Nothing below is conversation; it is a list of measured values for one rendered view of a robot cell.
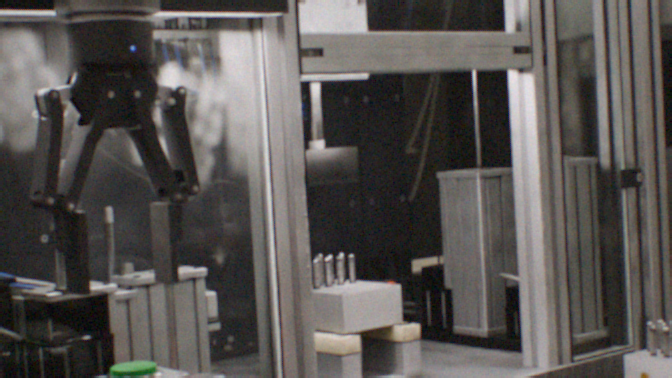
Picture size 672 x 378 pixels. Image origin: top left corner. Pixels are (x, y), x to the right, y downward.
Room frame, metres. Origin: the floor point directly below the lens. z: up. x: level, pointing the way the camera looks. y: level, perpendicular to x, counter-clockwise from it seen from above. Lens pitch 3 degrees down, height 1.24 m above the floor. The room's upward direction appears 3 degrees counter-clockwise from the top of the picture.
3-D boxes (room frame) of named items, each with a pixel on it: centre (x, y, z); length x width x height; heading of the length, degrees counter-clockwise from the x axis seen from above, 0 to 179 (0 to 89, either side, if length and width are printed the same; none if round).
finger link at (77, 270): (1.06, 0.22, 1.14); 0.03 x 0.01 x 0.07; 39
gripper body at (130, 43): (1.09, 0.19, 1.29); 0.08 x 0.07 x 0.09; 129
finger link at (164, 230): (1.12, 0.16, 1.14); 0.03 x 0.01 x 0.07; 39
